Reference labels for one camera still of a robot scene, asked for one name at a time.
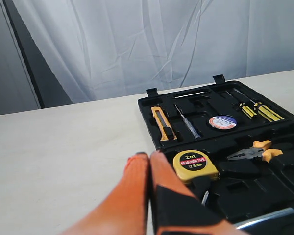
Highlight yellow measuring tape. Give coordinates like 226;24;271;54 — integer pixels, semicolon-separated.
173;150;220;185

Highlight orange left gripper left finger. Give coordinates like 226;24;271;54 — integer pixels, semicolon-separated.
62;153;149;235

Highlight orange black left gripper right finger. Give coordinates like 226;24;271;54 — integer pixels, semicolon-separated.
150;151;247;235

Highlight black plastic tool case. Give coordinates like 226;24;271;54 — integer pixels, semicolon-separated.
138;75;294;235

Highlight yellow black screwdriver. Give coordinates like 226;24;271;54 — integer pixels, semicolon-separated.
233;88;285;122
226;91;257;119

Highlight black electrical tape roll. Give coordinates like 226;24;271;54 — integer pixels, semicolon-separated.
208;115;238;130

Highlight orange handled combination pliers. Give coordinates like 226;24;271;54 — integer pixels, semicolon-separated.
226;140;294;163

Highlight claw hammer black handle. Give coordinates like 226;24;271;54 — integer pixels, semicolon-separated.
194;182;294;229

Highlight clear test pen screwdriver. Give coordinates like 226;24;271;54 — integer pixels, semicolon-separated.
174;104;201;139

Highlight white backdrop curtain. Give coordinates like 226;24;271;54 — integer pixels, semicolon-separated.
14;0;294;103

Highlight orange utility knife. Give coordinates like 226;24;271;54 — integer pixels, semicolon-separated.
151;106;177;142

